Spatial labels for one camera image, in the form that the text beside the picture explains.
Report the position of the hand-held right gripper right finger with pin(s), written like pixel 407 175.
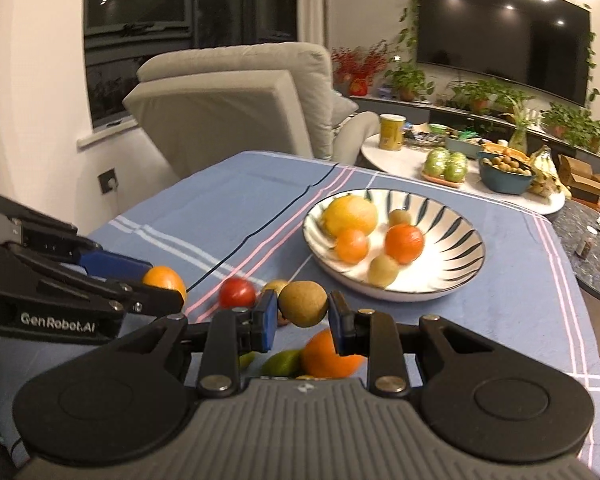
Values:
pixel 339 325

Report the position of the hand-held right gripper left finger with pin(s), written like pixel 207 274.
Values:
pixel 266 322

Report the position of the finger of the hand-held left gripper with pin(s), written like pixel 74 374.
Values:
pixel 112 266
pixel 155 301

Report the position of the orange mandarin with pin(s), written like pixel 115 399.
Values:
pixel 325 355
pixel 352 246
pixel 162 277
pixel 404 243

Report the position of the red tomato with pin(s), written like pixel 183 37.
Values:
pixel 236 292

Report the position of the green lime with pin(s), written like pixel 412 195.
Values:
pixel 280 362
pixel 245 359

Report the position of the large yellow grapefruit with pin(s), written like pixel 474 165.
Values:
pixel 349 216

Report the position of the striped white bowl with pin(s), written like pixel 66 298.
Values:
pixel 445 270

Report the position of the blue striped tablecloth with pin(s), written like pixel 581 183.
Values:
pixel 220 210

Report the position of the orange tray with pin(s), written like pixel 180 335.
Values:
pixel 432 180

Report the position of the round white table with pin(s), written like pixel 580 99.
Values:
pixel 405 165

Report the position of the beige armchair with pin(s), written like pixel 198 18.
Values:
pixel 220 110

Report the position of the yellow can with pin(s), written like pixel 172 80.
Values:
pixel 391 132

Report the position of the dish of wrapped candies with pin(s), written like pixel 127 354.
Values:
pixel 422 137

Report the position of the teal bowl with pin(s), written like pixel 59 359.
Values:
pixel 462 147

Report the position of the dark blue bowl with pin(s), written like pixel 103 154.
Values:
pixel 505 184

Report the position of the small green bowl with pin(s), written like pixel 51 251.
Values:
pixel 437 128

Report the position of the pile of longans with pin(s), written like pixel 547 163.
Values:
pixel 507 166

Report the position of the orange fruit plate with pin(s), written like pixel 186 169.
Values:
pixel 502 151

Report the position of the red berry plant pot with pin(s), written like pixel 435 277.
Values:
pixel 359 85

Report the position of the bunch of bananas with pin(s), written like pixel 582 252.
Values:
pixel 545 172

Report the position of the glass vase with plant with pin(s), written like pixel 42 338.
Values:
pixel 519 140

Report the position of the small spice jar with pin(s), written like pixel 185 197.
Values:
pixel 585 246

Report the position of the dark marble table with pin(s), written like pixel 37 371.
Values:
pixel 595 270

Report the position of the dark window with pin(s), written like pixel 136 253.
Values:
pixel 140 0

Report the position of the open cardboard box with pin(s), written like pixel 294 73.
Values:
pixel 585 182

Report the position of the green hanging vine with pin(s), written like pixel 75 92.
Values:
pixel 411 10

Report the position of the beige curtain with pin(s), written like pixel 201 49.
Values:
pixel 312 0

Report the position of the wall socket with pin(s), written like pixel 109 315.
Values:
pixel 107 181

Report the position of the black wall television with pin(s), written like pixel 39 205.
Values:
pixel 505 35

